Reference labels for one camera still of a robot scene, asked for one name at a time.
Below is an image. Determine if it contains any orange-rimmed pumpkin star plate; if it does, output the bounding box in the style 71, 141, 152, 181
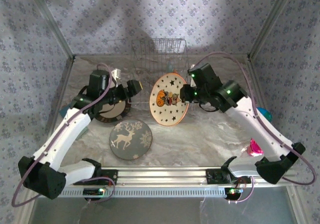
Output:
149, 70, 190, 127

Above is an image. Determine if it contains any cream plate with striped rim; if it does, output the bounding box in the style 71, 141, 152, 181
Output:
94, 93, 133, 124

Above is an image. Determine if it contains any grey plate with white reindeer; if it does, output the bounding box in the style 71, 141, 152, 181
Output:
108, 119, 154, 161

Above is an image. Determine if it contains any teal blue plastic object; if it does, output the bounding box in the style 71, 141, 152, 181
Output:
58, 105, 72, 119

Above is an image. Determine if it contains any blue plastic cup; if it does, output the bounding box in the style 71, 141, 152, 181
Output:
257, 106, 273, 122

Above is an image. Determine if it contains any pink plastic cup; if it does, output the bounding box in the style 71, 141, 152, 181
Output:
247, 138, 265, 157

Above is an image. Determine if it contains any small circuit board with LEDs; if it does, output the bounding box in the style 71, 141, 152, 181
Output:
223, 186, 245, 200
83, 187, 105, 197

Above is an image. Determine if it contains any wire metal dish rack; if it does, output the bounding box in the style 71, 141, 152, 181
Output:
131, 37, 191, 105

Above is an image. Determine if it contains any aluminium corner frame post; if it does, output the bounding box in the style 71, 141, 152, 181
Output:
26, 0, 77, 61
246, 0, 301, 61

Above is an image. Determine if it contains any aluminium mounting rail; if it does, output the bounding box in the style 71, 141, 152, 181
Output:
72, 166, 253, 185

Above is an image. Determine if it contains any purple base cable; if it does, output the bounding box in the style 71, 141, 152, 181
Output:
84, 176, 116, 204
227, 175, 255, 205

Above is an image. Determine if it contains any white slotted cable duct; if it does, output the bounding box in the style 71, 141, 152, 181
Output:
58, 185, 227, 199

